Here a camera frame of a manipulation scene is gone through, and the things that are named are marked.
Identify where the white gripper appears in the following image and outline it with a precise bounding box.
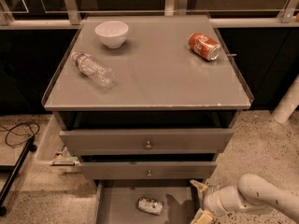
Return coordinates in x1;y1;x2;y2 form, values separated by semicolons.
190;179;227;224

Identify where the white green 7up can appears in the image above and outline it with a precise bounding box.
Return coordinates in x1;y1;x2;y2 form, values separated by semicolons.
137;197;164;216

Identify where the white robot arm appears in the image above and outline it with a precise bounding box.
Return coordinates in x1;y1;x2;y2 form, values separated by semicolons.
190;174;299;224

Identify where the grey bottom drawer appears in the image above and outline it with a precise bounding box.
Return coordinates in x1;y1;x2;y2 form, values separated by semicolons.
95;180;200;224

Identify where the grey drawer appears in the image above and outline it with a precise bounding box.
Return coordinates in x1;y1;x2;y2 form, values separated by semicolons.
79;161;217;180
95;180;200;224
60;129;233;156

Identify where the grey middle drawer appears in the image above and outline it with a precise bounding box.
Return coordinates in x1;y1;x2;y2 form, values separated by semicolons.
79;161;217;180

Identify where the grey drawer cabinet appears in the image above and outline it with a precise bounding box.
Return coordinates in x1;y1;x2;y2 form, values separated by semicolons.
41;13;254;189

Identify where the grey top drawer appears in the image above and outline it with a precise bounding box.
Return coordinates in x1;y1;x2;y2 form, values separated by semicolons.
60;129;233;156

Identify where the red cola can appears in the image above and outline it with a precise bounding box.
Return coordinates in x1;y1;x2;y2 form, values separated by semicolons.
188;33;221;61

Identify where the clear plastic water bottle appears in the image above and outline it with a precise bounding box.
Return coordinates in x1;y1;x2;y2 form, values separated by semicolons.
71;52;114;88

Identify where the black stand leg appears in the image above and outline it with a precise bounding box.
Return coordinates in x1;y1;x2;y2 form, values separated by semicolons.
0;137;37;217

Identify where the white ceramic bowl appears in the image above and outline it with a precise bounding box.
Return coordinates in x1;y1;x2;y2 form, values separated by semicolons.
95;21;129;49

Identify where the white post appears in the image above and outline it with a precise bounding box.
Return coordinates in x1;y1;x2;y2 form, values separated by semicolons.
272;75;299;123

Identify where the metal window rail frame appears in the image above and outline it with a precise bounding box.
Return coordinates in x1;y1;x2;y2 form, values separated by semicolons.
0;0;299;30

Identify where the black floor cable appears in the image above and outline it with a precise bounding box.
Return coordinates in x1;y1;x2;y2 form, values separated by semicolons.
0;121;40;148

